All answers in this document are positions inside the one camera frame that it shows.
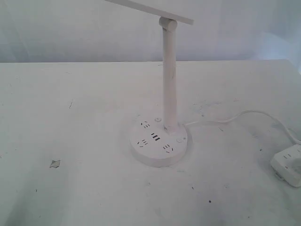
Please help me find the white desk lamp with sockets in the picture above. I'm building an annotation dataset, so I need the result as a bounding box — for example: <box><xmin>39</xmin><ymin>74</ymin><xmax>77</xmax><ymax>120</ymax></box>
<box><xmin>114</xmin><ymin>0</ymin><xmax>194</xmax><ymax>168</ymax></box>

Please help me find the white power strip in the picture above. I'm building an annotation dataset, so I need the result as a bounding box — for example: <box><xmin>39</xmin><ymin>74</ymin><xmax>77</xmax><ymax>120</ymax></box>
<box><xmin>270</xmin><ymin>145</ymin><xmax>301</xmax><ymax>187</ymax></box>

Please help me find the white power cable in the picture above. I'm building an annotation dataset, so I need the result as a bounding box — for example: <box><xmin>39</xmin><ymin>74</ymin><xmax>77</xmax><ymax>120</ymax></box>
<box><xmin>183</xmin><ymin>110</ymin><xmax>301</xmax><ymax>144</ymax></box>

